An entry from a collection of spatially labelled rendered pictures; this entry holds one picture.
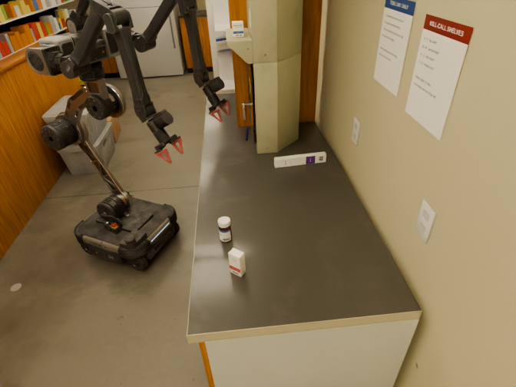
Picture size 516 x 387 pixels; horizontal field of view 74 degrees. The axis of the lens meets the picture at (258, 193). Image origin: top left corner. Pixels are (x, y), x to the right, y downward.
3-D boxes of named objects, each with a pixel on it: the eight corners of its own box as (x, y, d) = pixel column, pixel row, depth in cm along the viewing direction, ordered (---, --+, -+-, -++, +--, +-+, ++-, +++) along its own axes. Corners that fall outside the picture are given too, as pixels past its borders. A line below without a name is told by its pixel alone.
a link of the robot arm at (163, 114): (147, 105, 159) (134, 112, 152) (162, 95, 152) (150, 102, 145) (162, 127, 163) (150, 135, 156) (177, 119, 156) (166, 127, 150)
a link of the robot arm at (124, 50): (119, 9, 137) (100, 14, 129) (130, 8, 135) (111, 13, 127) (149, 112, 161) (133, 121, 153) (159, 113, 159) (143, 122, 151)
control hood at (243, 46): (248, 47, 183) (247, 27, 178) (253, 64, 157) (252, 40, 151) (226, 49, 183) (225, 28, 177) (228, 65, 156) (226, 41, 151)
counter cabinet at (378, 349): (293, 186, 323) (296, 93, 271) (372, 438, 156) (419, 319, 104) (223, 193, 319) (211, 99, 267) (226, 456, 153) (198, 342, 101)
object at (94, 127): (113, 121, 385) (104, 92, 365) (97, 146, 335) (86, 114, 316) (74, 124, 382) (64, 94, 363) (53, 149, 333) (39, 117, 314)
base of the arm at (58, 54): (65, 71, 166) (56, 44, 160) (77, 72, 164) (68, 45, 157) (51, 76, 160) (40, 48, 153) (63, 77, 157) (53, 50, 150)
